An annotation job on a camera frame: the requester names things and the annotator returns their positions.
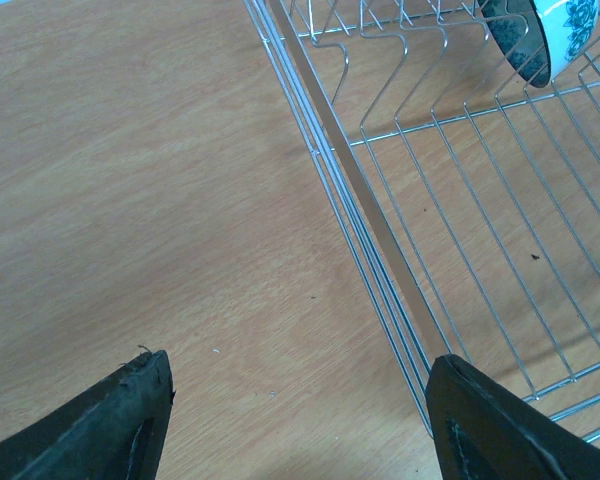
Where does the blue floral white bowl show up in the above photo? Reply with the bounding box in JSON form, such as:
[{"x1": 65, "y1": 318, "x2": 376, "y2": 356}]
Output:
[{"x1": 478, "y1": 0, "x2": 600, "y2": 89}]

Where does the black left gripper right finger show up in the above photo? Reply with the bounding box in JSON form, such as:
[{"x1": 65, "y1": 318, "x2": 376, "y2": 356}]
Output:
[{"x1": 425, "y1": 354, "x2": 600, "y2": 479}]

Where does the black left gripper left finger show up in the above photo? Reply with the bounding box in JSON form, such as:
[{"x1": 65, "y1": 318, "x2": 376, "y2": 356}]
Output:
[{"x1": 0, "y1": 350, "x2": 174, "y2": 479}]

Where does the chrome wire dish rack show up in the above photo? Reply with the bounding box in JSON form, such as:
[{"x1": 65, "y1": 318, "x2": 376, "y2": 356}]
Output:
[{"x1": 246, "y1": 1, "x2": 600, "y2": 448}]

